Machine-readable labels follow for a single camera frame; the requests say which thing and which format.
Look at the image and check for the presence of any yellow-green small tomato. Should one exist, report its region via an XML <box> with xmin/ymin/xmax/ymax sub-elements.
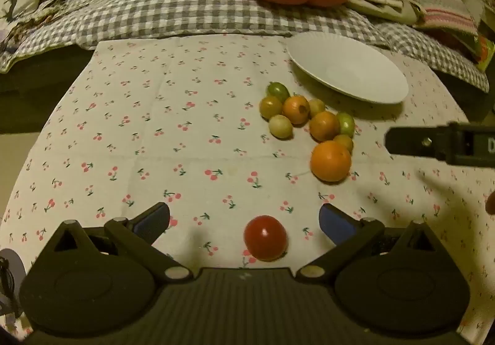
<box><xmin>333</xmin><ymin>134</ymin><xmax>354</xmax><ymax>152</ymax></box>
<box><xmin>259</xmin><ymin>96</ymin><xmax>284</xmax><ymax>119</ymax></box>

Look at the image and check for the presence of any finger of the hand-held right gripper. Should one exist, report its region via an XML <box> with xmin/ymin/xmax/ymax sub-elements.
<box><xmin>385</xmin><ymin>121</ymin><xmax>495</xmax><ymax>168</ymax></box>

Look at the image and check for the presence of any small yellowish tomato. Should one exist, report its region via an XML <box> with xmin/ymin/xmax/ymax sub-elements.
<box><xmin>308</xmin><ymin>98</ymin><xmax>326</xmax><ymax>117</ymax></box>

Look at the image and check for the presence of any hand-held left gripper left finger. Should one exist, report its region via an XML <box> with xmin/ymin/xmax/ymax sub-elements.
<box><xmin>50</xmin><ymin>203</ymin><xmax>194</xmax><ymax>284</ymax></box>

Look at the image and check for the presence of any small brownish orange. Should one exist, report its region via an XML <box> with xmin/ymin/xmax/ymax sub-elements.
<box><xmin>309</xmin><ymin>111</ymin><xmax>341</xmax><ymax>143</ymax></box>
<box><xmin>282</xmin><ymin>96</ymin><xmax>311</xmax><ymax>125</ymax></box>

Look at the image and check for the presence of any cherry print tablecloth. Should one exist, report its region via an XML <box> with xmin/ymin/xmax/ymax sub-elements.
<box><xmin>0</xmin><ymin>34</ymin><xmax>495</xmax><ymax>345</ymax></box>

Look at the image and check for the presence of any striped knit blanket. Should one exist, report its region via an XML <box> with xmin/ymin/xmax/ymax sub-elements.
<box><xmin>406</xmin><ymin>0</ymin><xmax>495</xmax><ymax>71</ymax></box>

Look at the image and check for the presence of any floral print cloth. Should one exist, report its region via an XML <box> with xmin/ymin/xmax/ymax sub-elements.
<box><xmin>0</xmin><ymin>0</ymin><xmax>74</xmax><ymax>56</ymax></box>

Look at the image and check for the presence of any white ribbed plate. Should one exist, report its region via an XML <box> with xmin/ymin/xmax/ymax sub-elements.
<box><xmin>286</xmin><ymin>33</ymin><xmax>410</xmax><ymax>104</ymax></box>

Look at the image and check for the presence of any green cherry tomato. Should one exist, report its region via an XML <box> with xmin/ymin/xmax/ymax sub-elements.
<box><xmin>336</xmin><ymin>112</ymin><xmax>355</xmax><ymax>137</ymax></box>
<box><xmin>267</xmin><ymin>81</ymin><xmax>291</xmax><ymax>99</ymax></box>

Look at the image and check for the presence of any large orange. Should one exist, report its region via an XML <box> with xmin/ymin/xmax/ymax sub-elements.
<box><xmin>310</xmin><ymin>140</ymin><xmax>352</xmax><ymax>182</ymax></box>

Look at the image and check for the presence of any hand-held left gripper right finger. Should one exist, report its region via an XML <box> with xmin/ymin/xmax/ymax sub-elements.
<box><xmin>296</xmin><ymin>204</ymin><xmax>445</xmax><ymax>284</ymax></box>

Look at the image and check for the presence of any pale yellow tomato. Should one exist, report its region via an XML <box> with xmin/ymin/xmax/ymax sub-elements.
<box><xmin>269</xmin><ymin>114</ymin><xmax>293</xmax><ymax>139</ymax></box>

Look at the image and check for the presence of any grey checked blanket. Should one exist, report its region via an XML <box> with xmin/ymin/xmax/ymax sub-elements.
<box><xmin>0</xmin><ymin>0</ymin><xmax>490</xmax><ymax>92</ymax></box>

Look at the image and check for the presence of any red tomato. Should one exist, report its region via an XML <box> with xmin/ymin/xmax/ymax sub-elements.
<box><xmin>243</xmin><ymin>215</ymin><xmax>288</xmax><ymax>262</ymax></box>

